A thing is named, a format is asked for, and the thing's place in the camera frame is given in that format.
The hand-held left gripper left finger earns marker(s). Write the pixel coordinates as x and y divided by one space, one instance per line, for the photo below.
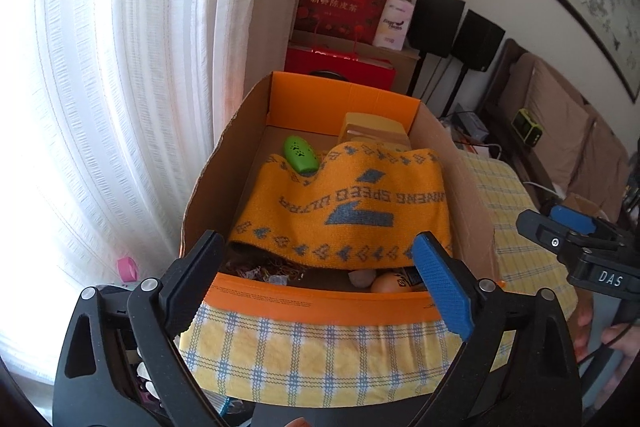
192 287

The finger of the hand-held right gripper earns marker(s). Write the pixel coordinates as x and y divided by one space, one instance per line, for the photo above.
545 234
575 219

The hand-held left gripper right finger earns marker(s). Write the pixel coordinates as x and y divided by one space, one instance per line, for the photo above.
445 292

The black tissue pack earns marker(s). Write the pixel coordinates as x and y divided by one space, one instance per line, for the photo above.
412 277

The orange ball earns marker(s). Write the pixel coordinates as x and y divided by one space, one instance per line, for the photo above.
390 284

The bag of colourful rubber bands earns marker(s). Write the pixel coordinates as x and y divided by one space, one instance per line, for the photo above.
270 274

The orange cardboard box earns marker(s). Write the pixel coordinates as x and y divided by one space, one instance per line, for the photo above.
320 304

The orange knit cloth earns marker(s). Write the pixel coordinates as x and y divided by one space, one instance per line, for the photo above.
310 227

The green plastic case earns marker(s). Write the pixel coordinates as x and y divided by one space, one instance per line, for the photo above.
300 154

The clear plastic jar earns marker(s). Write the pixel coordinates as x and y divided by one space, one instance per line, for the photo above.
370 127

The person's right hand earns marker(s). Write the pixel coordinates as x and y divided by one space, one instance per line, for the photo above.
622 337

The pink tape roll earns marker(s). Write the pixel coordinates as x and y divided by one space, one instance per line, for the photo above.
127 269

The green and black device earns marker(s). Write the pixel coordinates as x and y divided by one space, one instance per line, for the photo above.
527 127

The large brown sofa cushion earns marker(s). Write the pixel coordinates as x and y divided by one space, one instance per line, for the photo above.
555 117

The grey electronic device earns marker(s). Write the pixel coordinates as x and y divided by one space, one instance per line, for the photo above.
472 125

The yellow checked tablecloth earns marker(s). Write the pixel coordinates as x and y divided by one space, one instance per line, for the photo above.
325 357

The dark wooden sofa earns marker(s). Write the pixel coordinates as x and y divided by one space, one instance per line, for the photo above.
505 72

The black speaker stand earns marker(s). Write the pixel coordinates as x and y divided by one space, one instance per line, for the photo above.
420 74
454 89

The black speaker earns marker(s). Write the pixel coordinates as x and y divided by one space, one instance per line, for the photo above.
437 22
477 42

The white curtain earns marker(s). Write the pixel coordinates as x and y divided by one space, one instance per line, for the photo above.
125 82

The large brown cardboard box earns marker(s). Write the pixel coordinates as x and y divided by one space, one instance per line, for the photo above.
406 64

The pack of tissue rolls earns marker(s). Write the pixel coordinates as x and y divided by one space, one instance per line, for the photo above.
394 24

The red gift bag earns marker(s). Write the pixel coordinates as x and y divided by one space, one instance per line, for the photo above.
340 2

